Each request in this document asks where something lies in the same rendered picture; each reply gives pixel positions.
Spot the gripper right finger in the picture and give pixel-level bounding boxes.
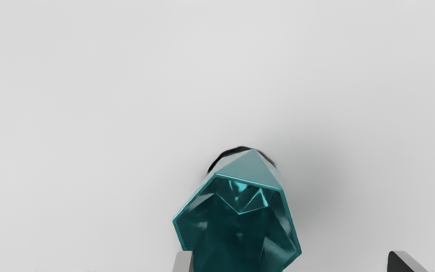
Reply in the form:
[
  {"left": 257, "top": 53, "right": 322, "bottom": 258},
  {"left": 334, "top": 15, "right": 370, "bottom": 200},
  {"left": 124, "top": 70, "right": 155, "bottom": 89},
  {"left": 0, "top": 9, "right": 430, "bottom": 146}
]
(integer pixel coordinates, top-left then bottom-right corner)
[{"left": 387, "top": 250, "right": 429, "bottom": 272}]

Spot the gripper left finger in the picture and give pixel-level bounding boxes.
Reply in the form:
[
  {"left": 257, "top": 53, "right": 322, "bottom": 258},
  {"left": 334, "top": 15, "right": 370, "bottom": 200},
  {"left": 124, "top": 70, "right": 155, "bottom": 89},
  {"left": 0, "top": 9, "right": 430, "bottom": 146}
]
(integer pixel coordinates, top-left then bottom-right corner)
[{"left": 172, "top": 250, "right": 194, "bottom": 272}]

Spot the teal faceted mug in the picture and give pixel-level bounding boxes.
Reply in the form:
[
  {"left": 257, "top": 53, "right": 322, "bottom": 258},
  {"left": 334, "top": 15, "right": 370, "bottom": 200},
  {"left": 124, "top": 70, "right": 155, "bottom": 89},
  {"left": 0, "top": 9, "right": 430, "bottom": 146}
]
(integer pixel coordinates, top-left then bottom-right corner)
[{"left": 172, "top": 148, "right": 302, "bottom": 272}]

